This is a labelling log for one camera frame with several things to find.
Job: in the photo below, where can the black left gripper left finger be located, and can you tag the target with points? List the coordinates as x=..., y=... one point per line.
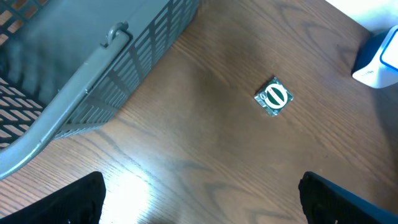
x=79, y=202

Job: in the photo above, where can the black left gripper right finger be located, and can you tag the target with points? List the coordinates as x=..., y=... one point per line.
x=325, y=202

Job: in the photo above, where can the dark green round-label packet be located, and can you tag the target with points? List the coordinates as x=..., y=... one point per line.
x=273, y=96

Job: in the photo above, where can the white barcode scanner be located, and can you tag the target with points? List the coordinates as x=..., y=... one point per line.
x=376, y=61

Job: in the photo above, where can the grey plastic mesh basket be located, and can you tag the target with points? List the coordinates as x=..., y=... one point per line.
x=68, y=66

